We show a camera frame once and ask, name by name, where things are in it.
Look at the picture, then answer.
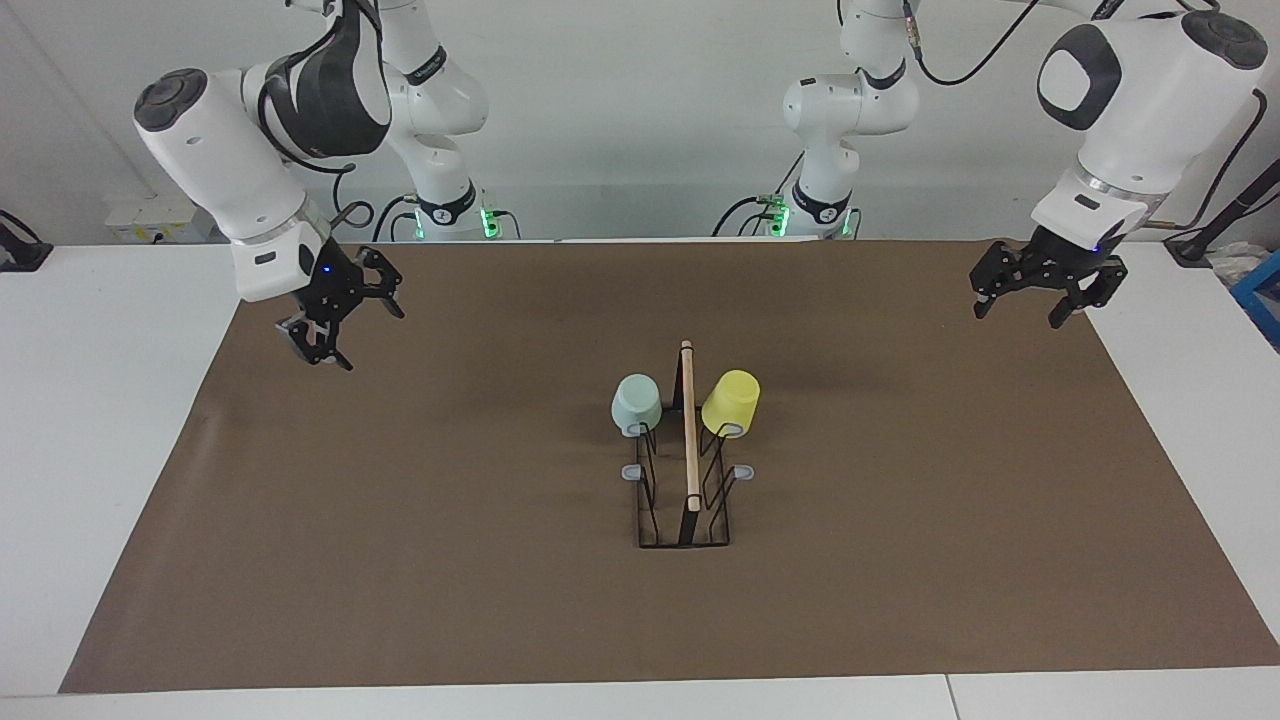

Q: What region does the brown table mat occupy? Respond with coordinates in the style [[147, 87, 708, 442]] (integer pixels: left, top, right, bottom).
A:
[[58, 238, 1280, 695]]

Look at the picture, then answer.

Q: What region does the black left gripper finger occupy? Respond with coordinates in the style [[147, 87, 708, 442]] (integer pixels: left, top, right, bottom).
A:
[[967, 239, 1024, 322], [1047, 261, 1130, 330]]

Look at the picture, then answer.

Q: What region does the black base cable bundle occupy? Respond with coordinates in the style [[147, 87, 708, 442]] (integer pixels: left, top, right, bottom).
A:
[[371, 192, 522, 244], [711, 150, 807, 239]]

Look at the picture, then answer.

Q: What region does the black wire rack wooden handle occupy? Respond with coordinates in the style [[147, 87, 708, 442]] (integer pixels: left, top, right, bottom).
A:
[[620, 340, 756, 550]]

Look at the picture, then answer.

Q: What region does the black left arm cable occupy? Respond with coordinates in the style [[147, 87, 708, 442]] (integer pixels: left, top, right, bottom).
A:
[[898, 0, 1049, 88]]

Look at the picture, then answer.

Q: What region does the black table clamp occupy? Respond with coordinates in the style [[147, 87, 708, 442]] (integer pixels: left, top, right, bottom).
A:
[[0, 209, 54, 274]]

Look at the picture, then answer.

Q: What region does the white crumpled bag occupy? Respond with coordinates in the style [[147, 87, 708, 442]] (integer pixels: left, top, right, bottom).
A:
[[1206, 242, 1267, 292]]

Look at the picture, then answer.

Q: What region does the yellow plastic cup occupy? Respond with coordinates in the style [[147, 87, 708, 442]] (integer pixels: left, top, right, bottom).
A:
[[700, 369, 762, 439]]

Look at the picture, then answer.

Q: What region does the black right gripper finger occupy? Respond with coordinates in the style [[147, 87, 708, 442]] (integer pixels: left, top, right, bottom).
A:
[[277, 314, 354, 372], [357, 247, 407, 320]]

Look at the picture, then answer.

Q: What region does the white power strip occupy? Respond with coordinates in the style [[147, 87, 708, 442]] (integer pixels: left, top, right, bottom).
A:
[[103, 192, 215, 245]]

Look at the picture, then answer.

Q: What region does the black left base cable bundle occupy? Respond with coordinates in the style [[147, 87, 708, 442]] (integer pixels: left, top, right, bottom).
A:
[[711, 150, 807, 239]]

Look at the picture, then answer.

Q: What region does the pale green plastic cup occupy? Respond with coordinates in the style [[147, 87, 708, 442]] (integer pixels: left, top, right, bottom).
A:
[[610, 373, 665, 439]]

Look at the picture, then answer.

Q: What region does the black right base cable bundle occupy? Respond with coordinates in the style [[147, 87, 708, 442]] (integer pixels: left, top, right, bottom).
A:
[[371, 192, 522, 244]]

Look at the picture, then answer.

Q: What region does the blue box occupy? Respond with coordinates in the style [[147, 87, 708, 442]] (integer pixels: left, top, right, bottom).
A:
[[1229, 249, 1280, 350]]

